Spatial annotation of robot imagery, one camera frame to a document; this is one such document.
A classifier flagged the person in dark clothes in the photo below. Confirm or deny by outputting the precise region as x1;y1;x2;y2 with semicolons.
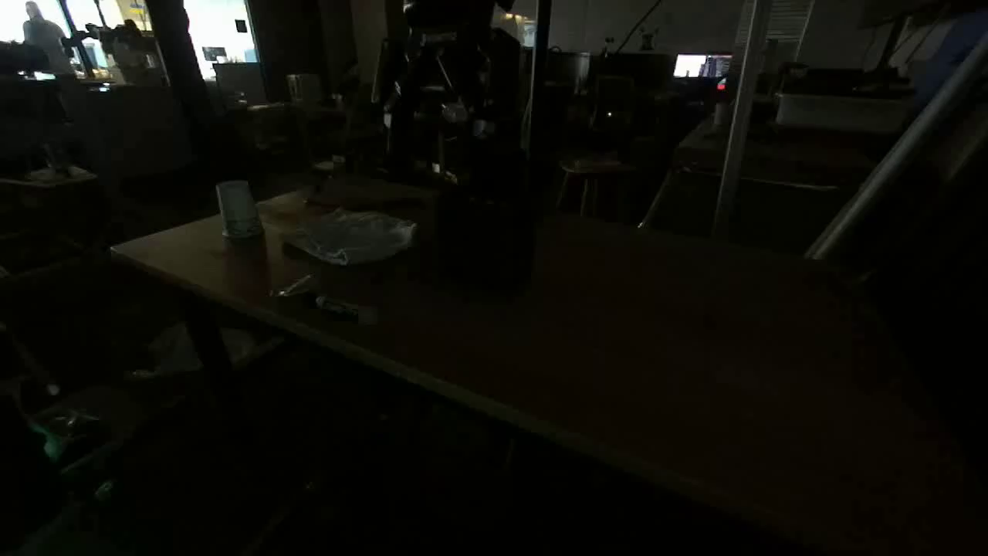
18;0;73;81

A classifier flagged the white cup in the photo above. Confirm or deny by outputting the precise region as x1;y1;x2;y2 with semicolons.
214;181;267;244

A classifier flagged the white terry cloth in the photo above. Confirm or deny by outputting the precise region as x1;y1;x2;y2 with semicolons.
281;207;419;269

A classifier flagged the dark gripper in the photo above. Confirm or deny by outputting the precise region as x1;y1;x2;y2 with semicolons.
434;95;520;187

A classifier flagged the slanted metal rail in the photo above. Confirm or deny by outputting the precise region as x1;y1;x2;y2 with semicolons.
803;38;988;266

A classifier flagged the lit monitor screen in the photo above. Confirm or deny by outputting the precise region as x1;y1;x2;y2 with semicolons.
669;54;737;83

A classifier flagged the white storage box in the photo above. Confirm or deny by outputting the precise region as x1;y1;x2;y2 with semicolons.
771;89;914;137

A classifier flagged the white upright pole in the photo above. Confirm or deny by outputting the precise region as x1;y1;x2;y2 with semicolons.
711;0;774;241

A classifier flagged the black open box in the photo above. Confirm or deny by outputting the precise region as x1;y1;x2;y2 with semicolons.
434;187;539;299

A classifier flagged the round wooden stool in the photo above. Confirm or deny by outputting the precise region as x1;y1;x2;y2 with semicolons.
556;154;640;222

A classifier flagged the white marker pen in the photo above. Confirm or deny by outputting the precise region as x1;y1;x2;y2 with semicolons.
313;294;380;329

